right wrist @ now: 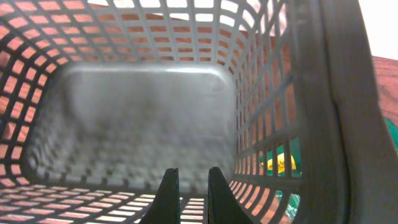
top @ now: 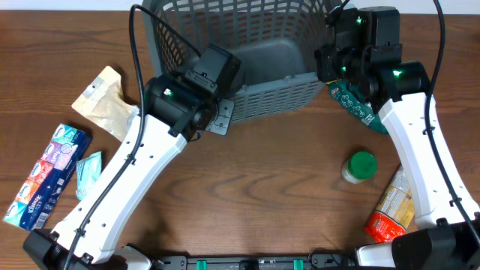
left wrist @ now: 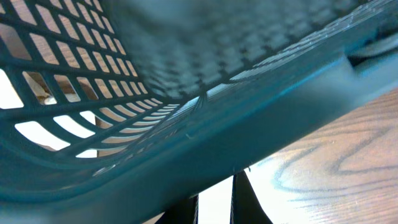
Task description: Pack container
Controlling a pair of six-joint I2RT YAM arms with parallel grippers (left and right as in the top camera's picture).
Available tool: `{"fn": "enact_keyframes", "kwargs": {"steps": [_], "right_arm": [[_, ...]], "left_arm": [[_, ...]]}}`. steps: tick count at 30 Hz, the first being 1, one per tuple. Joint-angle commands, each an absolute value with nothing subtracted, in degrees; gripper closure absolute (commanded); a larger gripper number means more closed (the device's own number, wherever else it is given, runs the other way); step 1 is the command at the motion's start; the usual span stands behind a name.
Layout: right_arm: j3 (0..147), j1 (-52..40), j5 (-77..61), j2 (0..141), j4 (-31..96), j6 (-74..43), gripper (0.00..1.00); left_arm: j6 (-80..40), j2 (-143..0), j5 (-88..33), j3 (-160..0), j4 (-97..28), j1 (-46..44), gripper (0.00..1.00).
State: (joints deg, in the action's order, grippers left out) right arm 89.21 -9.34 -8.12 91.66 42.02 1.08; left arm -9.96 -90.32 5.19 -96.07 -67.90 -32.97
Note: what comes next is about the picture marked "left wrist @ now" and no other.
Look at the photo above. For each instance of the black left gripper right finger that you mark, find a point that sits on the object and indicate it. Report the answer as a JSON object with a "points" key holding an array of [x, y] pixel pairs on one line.
{"points": [[245, 207]]}

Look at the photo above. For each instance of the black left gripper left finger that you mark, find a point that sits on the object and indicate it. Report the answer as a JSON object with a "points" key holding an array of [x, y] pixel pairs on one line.
{"points": [[184, 212]]}

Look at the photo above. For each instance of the grey plastic lattice basket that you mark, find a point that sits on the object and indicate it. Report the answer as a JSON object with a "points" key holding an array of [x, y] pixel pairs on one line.
{"points": [[114, 111]]}

